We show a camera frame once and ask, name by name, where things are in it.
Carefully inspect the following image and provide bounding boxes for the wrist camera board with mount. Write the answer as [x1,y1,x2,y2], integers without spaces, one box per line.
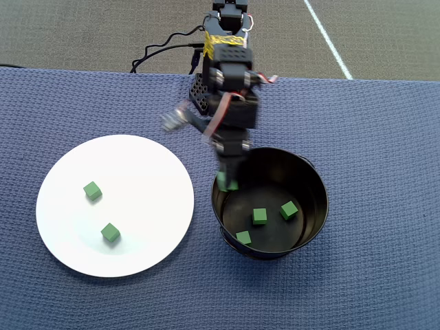
[160,102,211,135]

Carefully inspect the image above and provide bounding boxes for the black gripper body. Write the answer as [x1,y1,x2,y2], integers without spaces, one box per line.
[206,91,261,160]

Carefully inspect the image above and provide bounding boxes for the black metal bucket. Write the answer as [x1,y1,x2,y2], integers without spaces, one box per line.
[210,146,330,261]

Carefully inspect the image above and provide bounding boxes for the short black plugged cable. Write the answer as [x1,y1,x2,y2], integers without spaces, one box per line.
[188,47,204,76]

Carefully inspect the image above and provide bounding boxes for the blue woven tablecloth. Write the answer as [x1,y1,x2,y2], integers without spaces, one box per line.
[0,66,440,330]

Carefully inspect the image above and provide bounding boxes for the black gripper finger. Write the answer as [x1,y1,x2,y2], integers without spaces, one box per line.
[219,156,242,192]

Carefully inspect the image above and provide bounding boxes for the white round plate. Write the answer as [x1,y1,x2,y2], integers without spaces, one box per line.
[35,134,195,278]

